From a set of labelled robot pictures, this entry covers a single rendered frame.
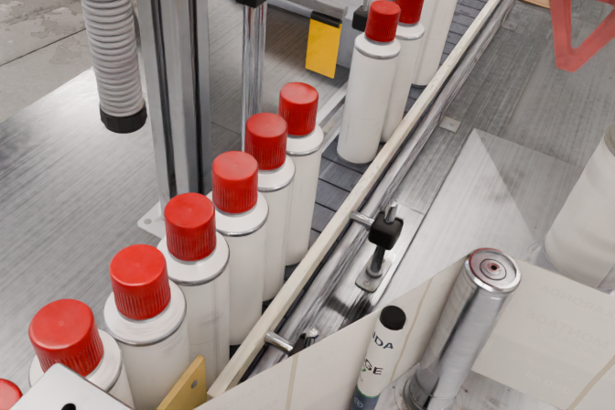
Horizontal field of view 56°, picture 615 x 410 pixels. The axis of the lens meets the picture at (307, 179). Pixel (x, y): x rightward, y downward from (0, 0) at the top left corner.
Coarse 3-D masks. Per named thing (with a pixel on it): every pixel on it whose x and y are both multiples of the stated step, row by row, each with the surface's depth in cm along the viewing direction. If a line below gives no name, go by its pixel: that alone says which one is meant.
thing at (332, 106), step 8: (344, 88) 71; (336, 96) 70; (344, 96) 70; (328, 104) 68; (336, 104) 68; (320, 112) 67; (328, 112) 67; (336, 112) 69; (320, 120) 66; (328, 120) 68
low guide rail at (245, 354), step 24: (480, 24) 98; (456, 48) 90; (432, 96) 82; (408, 120) 75; (360, 192) 65; (336, 216) 62; (312, 264) 57; (288, 288) 54; (264, 312) 52; (264, 336) 51; (240, 360) 49; (216, 384) 47
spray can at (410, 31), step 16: (400, 0) 64; (416, 0) 64; (400, 16) 65; (416, 16) 65; (400, 32) 66; (416, 32) 66; (416, 48) 67; (400, 64) 68; (400, 80) 70; (400, 96) 72; (400, 112) 74; (384, 128) 75; (384, 144) 76
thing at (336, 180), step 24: (480, 0) 111; (456, 24) 103; (408, 96) 86; (336, 144) 76; (336, 168) 72; (360, 168) 73; (384, 168) 73; (336, 192) 69; (312, 240) 64; (336, 240) 64; (288, 312) 57
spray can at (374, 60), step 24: (384, 0) 62; (384, 24) 60; (360, 48) 63; (384, 48) 62; (360, 72) 64; (384, 72) 64; (360, 96) 66; (384, 96) 66; (360, 120) 68; (360, 144) 71
